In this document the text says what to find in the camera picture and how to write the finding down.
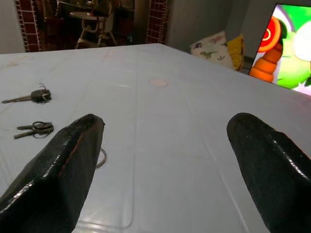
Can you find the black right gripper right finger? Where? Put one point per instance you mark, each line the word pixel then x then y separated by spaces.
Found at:
pixel 272 170

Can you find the dinosaur print pillow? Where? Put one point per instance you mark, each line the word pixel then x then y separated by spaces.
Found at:
pixel 211 49

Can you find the red brick tile pillar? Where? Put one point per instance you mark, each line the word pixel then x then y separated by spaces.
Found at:
pixel 28 24
pixel 156 21

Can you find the television with cartoon picture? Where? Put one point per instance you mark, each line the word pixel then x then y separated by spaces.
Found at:
pixel 289 48

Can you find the white plastic tablecloth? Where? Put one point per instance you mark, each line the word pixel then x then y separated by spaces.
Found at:
pixel 170 145

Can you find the white baby high chair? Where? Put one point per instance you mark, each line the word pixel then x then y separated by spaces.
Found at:
pixel 97 24

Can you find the black head car key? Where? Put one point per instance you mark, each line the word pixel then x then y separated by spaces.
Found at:
pixel 39 94

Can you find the yellow pillow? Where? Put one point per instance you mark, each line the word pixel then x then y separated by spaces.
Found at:
pixel 237 53

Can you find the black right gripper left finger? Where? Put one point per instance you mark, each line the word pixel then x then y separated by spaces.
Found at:
pixel 56 174

